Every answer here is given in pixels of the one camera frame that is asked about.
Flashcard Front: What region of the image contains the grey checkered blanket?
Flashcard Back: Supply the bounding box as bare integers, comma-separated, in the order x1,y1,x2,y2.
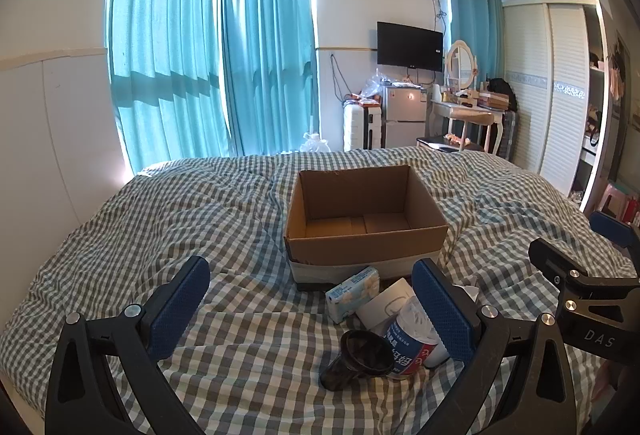
0,147,640,435

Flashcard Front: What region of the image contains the pink storage box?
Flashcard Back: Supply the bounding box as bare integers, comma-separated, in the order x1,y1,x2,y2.
595,182,640,227

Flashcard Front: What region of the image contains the black bag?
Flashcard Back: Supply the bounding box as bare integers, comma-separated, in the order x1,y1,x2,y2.
486,77,518,112

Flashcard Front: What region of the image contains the blue white tissue pack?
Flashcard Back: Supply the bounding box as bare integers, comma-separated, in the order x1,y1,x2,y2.
326,266,381,321

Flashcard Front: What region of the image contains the white paper box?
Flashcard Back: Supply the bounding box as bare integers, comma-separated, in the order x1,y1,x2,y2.
356,278,417,331

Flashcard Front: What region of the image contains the oval white vanity mirror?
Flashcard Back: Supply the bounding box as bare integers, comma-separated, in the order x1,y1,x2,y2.
444,41,479,92

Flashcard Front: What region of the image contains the black wall television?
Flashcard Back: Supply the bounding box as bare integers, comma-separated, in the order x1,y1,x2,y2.
376,21,444,72

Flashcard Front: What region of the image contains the teal curtain beside wardrobe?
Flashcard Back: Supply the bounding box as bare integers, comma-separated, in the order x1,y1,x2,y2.
442,0,504,88

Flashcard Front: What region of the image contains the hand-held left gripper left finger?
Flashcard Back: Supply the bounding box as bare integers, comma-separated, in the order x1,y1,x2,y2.
45,256,211,435

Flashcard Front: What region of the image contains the dark stool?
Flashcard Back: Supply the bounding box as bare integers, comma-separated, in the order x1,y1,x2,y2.
416,135,485,154

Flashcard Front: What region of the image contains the silver mini fridge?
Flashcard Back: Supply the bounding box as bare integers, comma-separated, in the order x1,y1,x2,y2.
382,85,427,148

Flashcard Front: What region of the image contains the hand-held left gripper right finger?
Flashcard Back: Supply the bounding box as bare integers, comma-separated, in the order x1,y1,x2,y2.
411,258,596,435

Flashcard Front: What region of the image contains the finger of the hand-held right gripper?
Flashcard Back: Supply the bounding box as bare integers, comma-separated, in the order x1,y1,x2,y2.
529,237,640,311
589,211,640,262

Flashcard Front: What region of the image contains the dark translucent cup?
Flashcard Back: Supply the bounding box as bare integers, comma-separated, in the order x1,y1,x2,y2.
320,329,396,392

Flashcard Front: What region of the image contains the wide teal curtain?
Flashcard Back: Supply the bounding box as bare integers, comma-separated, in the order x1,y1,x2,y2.
107,0,234,176

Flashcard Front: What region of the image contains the narrow teal curtain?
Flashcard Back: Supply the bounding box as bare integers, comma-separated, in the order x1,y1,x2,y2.
219,0,321,156

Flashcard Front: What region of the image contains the white suitcase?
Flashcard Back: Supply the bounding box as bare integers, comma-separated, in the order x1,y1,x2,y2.
343,104,371,152

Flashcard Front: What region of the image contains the white dressing table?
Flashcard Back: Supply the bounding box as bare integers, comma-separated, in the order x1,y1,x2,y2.
431,99,504,156

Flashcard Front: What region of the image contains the cardboard box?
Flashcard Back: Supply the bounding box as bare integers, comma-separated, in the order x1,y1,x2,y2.
283,165,449,292

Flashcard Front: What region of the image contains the white louvered wardrobe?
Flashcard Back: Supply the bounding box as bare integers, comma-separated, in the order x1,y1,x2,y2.
502,0,617,202

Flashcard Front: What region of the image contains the white plastic bag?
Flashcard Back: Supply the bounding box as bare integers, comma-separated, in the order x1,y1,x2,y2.
299,132,332,155

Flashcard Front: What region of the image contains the clear plastic bag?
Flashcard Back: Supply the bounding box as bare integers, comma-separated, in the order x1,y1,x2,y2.
359,69,402,102

